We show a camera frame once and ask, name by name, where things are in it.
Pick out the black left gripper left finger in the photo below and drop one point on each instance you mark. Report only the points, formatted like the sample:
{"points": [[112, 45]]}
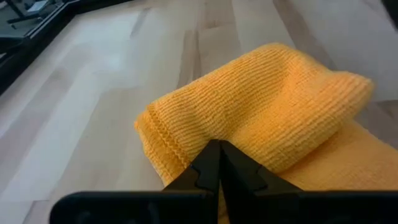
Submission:
{"points": [[202, 169]]}

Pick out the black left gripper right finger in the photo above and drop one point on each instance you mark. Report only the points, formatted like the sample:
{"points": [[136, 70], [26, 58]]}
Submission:
{"points": [[239, 174]]}

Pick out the orange microfiber towel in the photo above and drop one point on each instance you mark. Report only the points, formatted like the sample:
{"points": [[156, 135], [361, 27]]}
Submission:
{"points": [[264, 102]]}

